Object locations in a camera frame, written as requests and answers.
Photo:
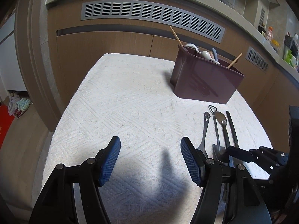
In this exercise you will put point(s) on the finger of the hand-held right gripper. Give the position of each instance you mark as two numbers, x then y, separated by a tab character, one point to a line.
240	154

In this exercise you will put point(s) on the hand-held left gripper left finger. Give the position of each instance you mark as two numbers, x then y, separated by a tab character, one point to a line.
109	161

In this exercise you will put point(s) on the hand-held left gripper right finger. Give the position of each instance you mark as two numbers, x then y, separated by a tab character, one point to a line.
190	161

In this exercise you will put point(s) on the shovel shaped metal spoon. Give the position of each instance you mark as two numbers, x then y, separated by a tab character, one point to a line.
218	150

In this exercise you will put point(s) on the small smiley metal spoon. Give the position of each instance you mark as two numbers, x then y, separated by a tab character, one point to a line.
205	133

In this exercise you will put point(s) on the large smiley metal spoon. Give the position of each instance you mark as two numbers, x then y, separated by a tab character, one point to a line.
220	119

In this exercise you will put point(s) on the brown plastic utensil container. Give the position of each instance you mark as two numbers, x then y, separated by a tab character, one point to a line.
201	81

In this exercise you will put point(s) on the wooden chopstick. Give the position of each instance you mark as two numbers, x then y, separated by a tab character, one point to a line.
175	36
236	59

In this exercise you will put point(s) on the light blue spoon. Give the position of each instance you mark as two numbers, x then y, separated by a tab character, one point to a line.
214	52

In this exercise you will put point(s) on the white plastic spoons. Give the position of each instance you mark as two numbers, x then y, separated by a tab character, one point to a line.
205	54

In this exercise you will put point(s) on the white woven cloth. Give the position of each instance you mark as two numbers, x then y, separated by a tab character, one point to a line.
130	112

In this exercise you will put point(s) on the green plastic bag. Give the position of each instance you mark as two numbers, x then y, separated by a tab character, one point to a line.
289	56

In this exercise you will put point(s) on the short grey vent grille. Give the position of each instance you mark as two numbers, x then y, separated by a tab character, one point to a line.
257	58

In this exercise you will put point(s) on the yellow lidded jar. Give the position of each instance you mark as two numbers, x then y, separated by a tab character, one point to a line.
275	45

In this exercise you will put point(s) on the grey utensil holder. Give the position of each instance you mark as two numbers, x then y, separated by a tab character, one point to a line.
289	42

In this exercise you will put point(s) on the pile of slippers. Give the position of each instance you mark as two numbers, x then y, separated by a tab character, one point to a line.
18	105

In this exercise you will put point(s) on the red floor mat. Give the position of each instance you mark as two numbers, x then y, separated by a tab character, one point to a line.
4	121

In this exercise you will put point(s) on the clear plastic bottle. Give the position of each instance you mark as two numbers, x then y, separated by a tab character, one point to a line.
269	35

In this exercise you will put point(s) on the wooden kitchen cabinet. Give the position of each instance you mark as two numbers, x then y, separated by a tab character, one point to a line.
105	46

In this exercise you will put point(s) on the dark sauce bottle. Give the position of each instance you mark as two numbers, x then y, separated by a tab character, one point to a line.
262	28

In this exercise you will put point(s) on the white cabinet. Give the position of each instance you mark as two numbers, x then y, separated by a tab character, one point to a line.
10	51

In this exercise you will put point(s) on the long grey vent grille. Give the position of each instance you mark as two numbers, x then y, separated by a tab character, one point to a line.
140	12

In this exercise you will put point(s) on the wall column with vent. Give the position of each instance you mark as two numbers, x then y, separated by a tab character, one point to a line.
252	7

